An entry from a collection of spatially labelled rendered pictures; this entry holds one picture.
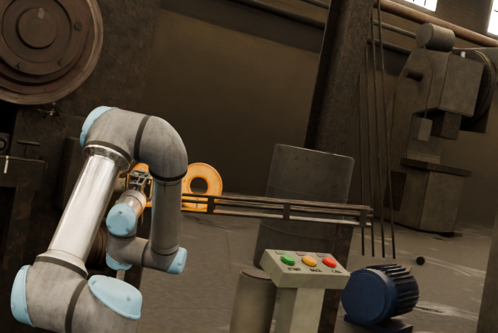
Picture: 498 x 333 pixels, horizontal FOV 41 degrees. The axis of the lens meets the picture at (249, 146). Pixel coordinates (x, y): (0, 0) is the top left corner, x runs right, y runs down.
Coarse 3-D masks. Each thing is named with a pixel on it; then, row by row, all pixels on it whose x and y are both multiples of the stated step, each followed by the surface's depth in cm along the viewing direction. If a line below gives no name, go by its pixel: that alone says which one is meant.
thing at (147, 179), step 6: (132, 174) 195; (138, 174) 196; (144, 174) 197; (132, 180) 195; (138, 180) 191; (144, 180) 192; (150, 180) 194; (132, 186) 189; (138, 186) 189; (144, 186) 193; (150, 186) 195; (144, 192) 196; (150, 192) 196; (150, 198) 197
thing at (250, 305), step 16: (240, 272) 197; (256, 272) 198; (240, 288) 194; (256, 288) 191; (272, 288) 192; (240, 304) 193; (256, 304) 191; (272, 304) 194; (240, 320) 192; (256, 320) 191
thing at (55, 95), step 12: (96, 12) 216; (96, 24) 216; (96, 36) 217; (96, 48) 217; (96, 60) 218; (84, 72) 216; (72, 84) 214; (0, 96) 203; (12, 96) 205; (24, 96) 207; (36, 96) 209; (48, 96) 211; (60, 96) 213
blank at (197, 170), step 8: (192, 168) 217; (200, 168) 217; (208, 168) 217; (192, 176) 217; (200, 176) 217; (208, 176) 217; (216, 176) 217; (184, 184) 217; (208, 184) 217; (216, 184) 217; (184, 192) 217; (208, 192) 217; (216, 192) 217; (216, 200) 217; (192, 208) 217; (200, 208) 217
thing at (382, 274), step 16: (352, 272) 353; (368, 272) 347; (384, 272) 355; (400, 272) 362; (352, 288) 350; (368, 288) 344; (384, 288) 342; (400, 288) 354; (416, 288) 371; (352, 304) 349; (368, 304) 344; (384, 304) 339; (400, 304) 351; (352, 320) 363; (368, 320) 343; (384, 320) 366
